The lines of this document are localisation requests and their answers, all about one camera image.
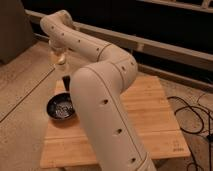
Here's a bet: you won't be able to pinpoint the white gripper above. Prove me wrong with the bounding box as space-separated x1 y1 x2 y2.
49 40 67 64

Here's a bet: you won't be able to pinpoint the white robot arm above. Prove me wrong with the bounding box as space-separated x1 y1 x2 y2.
40 10 157 171

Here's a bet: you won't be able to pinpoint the grey couch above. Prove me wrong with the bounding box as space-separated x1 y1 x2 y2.
0 0 36 64

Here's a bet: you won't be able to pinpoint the black bowl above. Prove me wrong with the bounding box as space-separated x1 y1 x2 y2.
46 93 75 120

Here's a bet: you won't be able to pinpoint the wooden cutting board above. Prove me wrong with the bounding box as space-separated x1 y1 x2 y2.
40 76 190 169

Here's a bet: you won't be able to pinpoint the white wooden rail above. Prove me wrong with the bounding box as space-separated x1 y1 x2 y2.
26 10 213 72

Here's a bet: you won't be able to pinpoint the black floor cables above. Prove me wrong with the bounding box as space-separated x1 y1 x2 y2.
166 92 213 171

